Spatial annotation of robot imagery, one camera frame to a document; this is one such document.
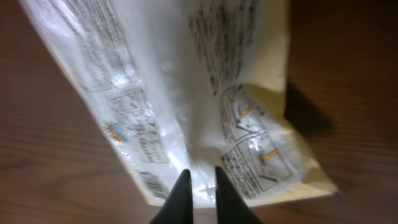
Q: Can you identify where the yellow snack bag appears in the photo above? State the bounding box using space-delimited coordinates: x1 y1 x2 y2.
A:
22 0 337 208

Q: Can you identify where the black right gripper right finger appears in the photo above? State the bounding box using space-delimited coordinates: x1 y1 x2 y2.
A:
215 166 262 224

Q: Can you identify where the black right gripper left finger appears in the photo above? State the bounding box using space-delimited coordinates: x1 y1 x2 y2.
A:
150 169 193 224

